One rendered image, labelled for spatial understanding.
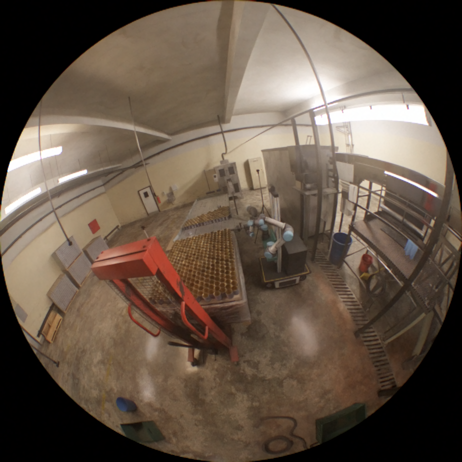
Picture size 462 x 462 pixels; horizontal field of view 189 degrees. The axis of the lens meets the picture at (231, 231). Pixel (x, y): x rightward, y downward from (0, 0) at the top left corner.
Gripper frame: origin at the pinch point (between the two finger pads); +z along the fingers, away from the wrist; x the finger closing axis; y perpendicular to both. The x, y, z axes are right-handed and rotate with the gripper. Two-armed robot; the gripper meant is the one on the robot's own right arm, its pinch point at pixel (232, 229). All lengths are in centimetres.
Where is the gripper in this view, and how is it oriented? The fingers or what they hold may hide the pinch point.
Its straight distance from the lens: 239.3
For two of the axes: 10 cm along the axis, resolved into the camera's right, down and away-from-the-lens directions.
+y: 2.2, 8.6, 4.7
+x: -1.3, -4.5, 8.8
